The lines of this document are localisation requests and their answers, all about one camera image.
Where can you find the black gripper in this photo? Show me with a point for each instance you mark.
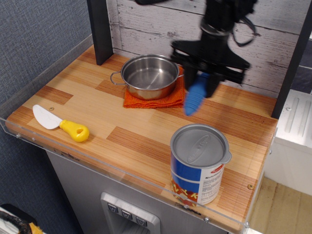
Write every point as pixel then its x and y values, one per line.
pixel 212 55

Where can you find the blue handled metal fork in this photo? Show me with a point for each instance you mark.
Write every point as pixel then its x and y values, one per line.
pixel 196 94

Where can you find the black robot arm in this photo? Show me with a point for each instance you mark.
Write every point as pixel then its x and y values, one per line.
pixel 221 16

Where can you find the stainless steel pot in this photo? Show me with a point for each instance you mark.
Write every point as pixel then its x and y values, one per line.
pixel 148 77

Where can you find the orange folded cloth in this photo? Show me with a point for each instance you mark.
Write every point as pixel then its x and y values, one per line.
pixel 175 99

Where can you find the blue labelled soup can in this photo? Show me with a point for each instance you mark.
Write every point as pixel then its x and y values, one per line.
pixel 199 154

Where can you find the white toy sink unit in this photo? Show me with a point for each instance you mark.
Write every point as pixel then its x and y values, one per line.
pixel 289 161

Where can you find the toy fridge dispenser panel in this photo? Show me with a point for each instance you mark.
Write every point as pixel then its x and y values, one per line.
pixel 125 218

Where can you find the yellow and black object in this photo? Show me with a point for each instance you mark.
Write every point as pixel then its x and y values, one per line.
pixel 15 221

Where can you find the dark vertical post right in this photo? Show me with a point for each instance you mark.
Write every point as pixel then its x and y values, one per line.
pixel 294 63

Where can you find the dark vertical post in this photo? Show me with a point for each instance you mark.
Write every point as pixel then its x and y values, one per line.
pixel 294 63
pixel 100 27

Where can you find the dark vertical post left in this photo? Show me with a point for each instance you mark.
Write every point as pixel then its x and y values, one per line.
pixel 100 27

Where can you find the yellow handled white toy knife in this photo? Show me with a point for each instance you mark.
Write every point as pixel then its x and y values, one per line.
pixel 78 132

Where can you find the clear acrylic guard rail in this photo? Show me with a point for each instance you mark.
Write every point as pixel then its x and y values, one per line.
pixel 132 146

